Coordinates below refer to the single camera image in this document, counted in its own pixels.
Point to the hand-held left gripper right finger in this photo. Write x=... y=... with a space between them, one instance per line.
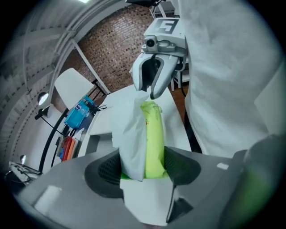
x=207 y=179

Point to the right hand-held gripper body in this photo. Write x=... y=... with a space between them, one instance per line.
x=169 y=44

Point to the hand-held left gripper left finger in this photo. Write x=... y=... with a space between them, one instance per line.
x=62 y=185

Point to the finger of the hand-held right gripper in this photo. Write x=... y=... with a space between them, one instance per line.
x=137 y=71
x=166 y=76

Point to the white tissue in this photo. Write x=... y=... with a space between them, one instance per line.
x=131 y=134

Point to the green tissue pack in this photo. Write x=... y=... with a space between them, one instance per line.
x=154 y=143

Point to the white chair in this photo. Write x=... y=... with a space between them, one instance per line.
x=179 y=76

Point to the white shelf rack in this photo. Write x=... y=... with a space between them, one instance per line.
x=164 y=9

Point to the orange and red folders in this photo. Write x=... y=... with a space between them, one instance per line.
x=68 y=148

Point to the black curved lamp pole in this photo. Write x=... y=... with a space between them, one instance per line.
x=48 y=143

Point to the small round lamp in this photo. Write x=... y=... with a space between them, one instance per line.
x=22 y=158

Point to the white floor lamp shade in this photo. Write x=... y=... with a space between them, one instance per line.
x=72 y=87

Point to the blue bag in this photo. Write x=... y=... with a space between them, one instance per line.
x=76 y=114

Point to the black desk lamp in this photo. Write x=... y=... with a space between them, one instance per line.
x=43 y=112

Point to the round studio lamp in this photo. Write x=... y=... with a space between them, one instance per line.
x=43 y=98

